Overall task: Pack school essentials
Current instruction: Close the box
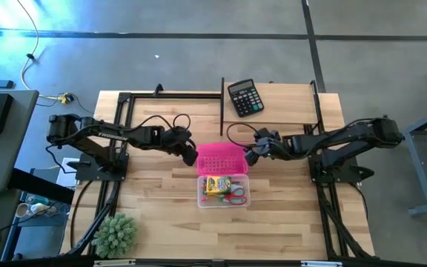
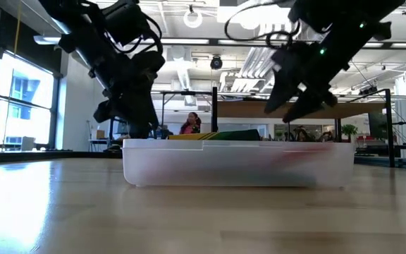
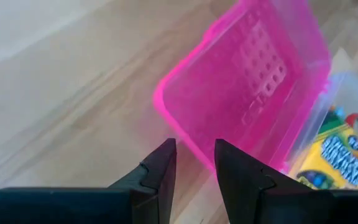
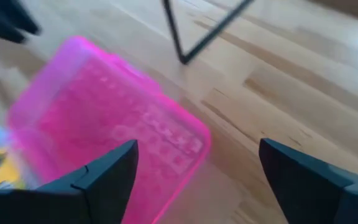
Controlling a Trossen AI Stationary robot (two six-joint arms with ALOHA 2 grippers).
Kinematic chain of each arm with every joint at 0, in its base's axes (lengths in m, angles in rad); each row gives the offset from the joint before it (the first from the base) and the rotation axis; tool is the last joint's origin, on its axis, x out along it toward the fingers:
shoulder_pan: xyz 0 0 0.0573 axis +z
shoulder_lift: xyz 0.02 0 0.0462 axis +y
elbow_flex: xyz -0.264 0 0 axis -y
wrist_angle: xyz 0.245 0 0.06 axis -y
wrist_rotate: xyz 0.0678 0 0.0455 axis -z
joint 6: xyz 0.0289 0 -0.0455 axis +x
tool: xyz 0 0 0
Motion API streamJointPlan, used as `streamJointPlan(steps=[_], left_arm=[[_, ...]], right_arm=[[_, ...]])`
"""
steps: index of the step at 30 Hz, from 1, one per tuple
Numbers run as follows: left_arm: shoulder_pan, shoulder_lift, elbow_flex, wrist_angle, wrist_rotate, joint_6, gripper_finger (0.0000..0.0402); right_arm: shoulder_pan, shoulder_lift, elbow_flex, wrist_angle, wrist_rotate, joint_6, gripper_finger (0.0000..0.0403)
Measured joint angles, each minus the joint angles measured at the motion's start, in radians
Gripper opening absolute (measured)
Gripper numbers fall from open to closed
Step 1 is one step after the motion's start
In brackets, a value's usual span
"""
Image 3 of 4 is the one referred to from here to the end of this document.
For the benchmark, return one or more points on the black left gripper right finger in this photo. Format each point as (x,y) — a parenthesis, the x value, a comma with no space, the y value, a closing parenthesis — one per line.
(275,202)

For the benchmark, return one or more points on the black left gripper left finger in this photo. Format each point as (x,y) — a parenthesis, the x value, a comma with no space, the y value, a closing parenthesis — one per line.
(104,205)

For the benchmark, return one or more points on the yellow green crayon box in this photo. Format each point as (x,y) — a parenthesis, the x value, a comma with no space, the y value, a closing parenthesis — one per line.
(334,161)

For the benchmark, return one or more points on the clear pencil box pink lid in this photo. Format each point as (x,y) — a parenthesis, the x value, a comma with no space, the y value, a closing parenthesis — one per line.
(235,87)

